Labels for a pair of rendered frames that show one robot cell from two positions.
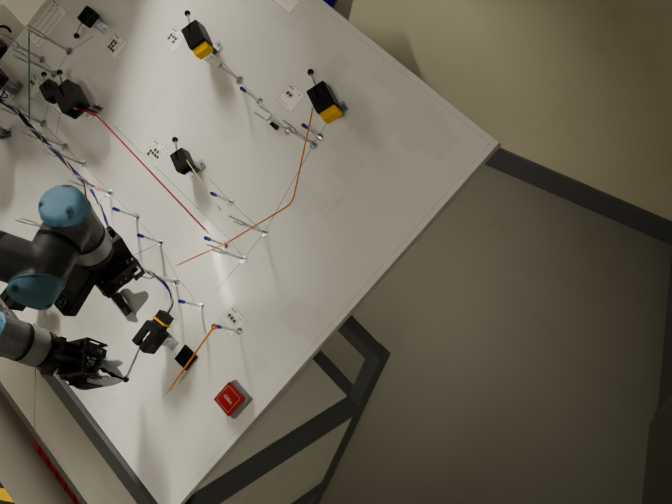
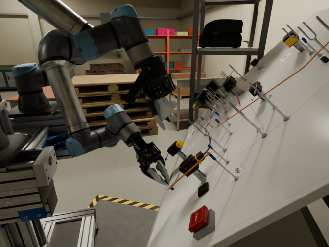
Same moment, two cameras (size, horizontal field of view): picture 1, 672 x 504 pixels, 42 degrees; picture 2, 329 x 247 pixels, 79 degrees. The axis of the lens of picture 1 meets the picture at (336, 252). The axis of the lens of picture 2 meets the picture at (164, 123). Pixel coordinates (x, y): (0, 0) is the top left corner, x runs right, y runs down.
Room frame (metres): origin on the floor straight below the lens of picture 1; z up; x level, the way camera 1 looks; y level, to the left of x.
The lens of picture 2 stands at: (0.85, -0.21, 1.49)
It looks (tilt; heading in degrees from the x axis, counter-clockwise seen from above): 22 degrees down; 70
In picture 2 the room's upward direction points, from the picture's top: straight up
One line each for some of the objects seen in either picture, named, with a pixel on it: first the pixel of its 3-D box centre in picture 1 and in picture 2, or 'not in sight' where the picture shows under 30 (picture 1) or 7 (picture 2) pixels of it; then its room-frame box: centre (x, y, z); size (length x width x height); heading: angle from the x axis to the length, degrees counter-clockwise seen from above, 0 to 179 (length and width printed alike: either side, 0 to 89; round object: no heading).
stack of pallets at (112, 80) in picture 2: not in sight; (115, 105); (1.17, 3.31, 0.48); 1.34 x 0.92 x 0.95; 178
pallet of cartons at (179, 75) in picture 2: not in sight; (190, 85); (3.61, 5.20, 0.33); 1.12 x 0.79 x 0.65; 174
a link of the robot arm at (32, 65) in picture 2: not in sight; (28, 76); (0.53, 1.05, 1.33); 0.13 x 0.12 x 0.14; 26
